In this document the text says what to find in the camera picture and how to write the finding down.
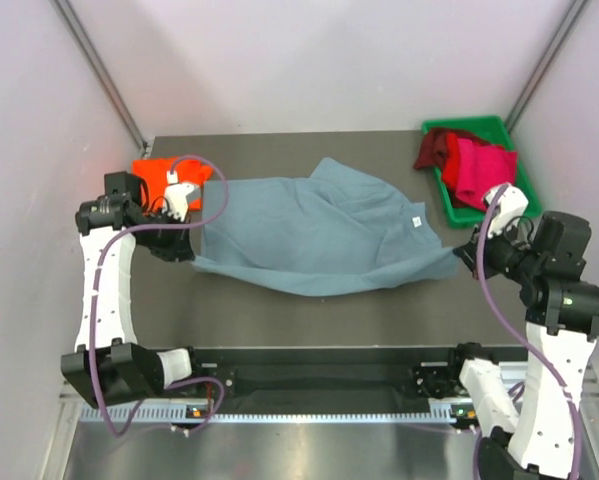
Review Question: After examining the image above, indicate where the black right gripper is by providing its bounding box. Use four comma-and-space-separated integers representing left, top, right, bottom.
454, 213, 543, 281

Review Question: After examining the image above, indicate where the blue grey t shirt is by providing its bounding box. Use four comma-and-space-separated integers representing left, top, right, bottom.
192, 158, 458, 297

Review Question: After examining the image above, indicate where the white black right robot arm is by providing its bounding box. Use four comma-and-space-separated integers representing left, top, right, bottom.
445, 212, 599, 479

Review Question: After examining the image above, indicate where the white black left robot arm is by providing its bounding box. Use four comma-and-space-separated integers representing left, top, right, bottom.
60, 171, 206, 408

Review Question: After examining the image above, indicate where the orange folded t shirt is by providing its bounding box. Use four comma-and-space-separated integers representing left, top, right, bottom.
131, 157, 214, 211

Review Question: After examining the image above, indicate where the pink t shirt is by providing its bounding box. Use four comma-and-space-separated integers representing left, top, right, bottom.
455, 145, 518, 211

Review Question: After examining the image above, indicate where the green plastic bin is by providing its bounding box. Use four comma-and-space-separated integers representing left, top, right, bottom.
414, 115, 542, 229

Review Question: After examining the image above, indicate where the dark red t shirt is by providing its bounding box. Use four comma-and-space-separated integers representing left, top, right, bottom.
413, 127, 490, 170

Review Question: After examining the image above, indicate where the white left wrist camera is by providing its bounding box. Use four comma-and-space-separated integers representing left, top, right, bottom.
162, 171, 202, 221

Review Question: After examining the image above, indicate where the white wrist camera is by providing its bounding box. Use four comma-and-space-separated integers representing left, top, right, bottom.
162, 171, 202, 221
482, 182, 529, 239

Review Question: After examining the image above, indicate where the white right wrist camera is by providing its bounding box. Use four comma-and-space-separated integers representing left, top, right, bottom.
482, 182, 529, 239

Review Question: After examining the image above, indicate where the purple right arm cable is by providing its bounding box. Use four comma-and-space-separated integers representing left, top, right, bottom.
471, 183, 583, 480

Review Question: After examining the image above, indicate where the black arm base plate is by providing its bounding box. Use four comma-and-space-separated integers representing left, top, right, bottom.
196, 346, 465, 398

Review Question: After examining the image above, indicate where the grey slotted cable duct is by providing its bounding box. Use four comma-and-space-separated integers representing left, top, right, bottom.
80, 399, 480, 424

